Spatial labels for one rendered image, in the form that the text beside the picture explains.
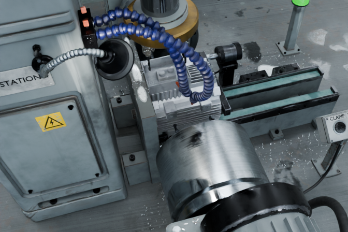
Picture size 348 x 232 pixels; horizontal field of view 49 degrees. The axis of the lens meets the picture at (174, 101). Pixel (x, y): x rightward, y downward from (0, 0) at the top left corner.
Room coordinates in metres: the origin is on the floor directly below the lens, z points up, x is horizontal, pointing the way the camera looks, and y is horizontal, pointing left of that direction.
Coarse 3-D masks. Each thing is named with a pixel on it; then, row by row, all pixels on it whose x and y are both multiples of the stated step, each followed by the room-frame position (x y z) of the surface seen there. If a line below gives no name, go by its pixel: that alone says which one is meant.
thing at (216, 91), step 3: (204, 60) 0.83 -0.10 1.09; (216, 87) 0.71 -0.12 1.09; (219, 87) 0.71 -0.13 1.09; (213, 90) 0.71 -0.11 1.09; (216, 90) 0.71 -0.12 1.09; (219, 90) 0.71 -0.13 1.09; (213, 93) 0.70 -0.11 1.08; (216, 93) 0.70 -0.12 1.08; (219, 93) 0.70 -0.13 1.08; (153, 102) 0.67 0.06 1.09; (156, 102) 0.67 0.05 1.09; (153, 105) 0.67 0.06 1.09; (156, 105) 0.67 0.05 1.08; (156, 108) 0.66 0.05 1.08; (159, 108) 0.66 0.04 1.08
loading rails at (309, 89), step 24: (288, 72) 0.90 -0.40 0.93; (312, 72) 0.91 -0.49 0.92; (240, 96) 0.83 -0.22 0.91; (264, 96) 0.85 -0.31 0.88; (288, 96) 0.87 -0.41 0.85; (312, 96) 0.80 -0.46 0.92; (336, 96) 0.79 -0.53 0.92; (240, 120) 0.72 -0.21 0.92; (264, 120) 0.74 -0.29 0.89; (288, 120) 0.76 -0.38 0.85; (312, 120) 0.78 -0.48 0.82
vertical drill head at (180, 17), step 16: (144, 0) 0.71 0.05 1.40; (160, 0) 0.70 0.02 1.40; (176, 0) 0.72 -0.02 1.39; (160, 16) 0.70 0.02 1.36; (176, 16) 0.70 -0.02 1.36; (192, 16) 0.73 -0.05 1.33; (176, 32) 0.67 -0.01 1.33; (192, 32) 0.69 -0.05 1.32; (144, 48) 0.69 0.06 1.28; (160, 48) 0.66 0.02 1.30
